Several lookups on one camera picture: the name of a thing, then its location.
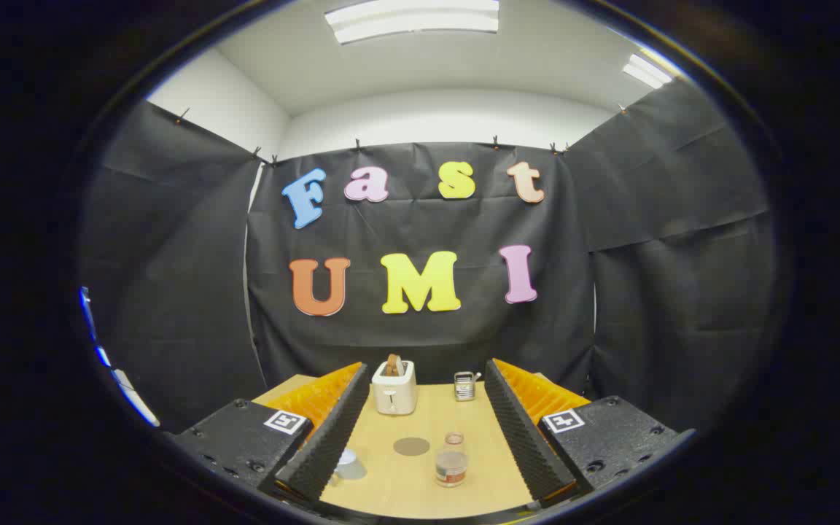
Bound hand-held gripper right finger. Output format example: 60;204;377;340
484;357;698;507

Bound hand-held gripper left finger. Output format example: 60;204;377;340
172;362;370;504

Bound white cup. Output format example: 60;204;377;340
330;448;368;486

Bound clear plastic juice bottle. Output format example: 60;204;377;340
435;432;469;488

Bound white toaster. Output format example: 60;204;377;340
371;359;418;416

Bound wooden table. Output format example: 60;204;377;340
251;374;596;520

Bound small ceiling light panel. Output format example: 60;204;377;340
622;53;674;90

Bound long ceiling light panel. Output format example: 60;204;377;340
324;0;499;46

